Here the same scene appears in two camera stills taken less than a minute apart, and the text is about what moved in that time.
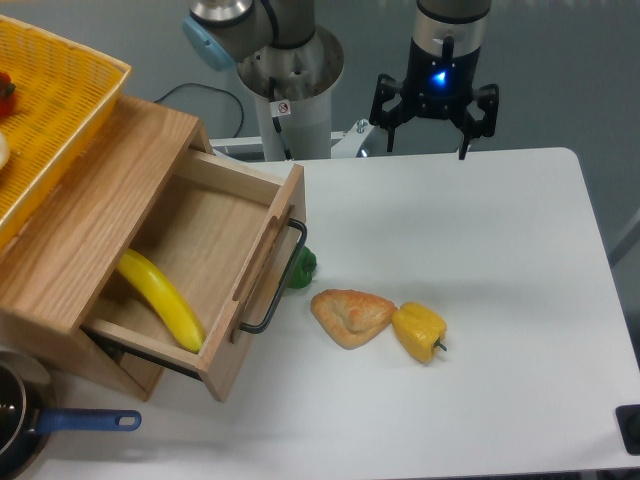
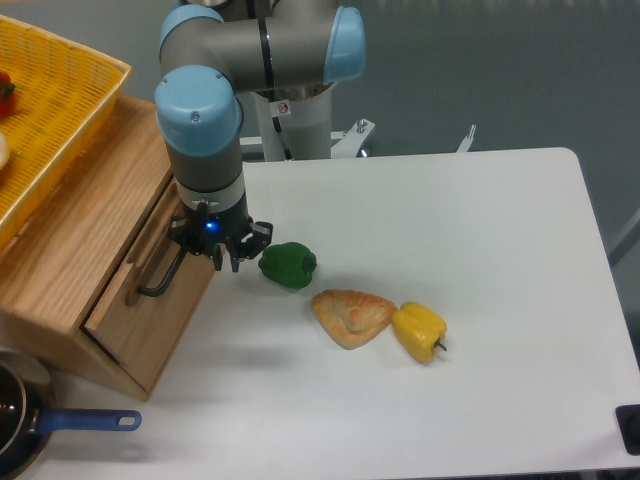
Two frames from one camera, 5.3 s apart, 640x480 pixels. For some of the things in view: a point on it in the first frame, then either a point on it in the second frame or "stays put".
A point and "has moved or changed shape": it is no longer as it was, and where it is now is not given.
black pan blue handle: x=28 y=414 stays put
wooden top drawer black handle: x=210 y=260 has moved or changed shape
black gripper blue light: x=441 y=84 to x=209 y=230
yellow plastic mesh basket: x=63 y=93 stays put
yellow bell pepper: x=419 y=330 stays put
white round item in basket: x=4 y=151 stays put
